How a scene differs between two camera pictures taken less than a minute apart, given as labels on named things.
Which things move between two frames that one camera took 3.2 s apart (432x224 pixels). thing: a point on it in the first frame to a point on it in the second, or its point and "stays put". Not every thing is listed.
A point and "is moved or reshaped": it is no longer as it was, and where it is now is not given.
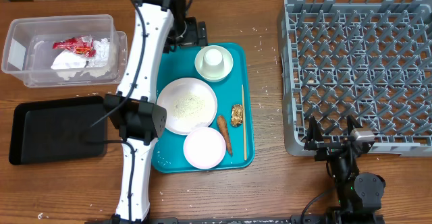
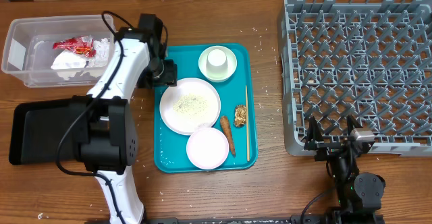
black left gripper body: x=193 y=36 to x=159 y=73
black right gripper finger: x=352 y=123 stays put
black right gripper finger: x=313 y=131 stays put
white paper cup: x=213 y=65 is moved or reshaped
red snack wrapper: x=82 y=45 stays put
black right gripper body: x=327 y=150 stays put
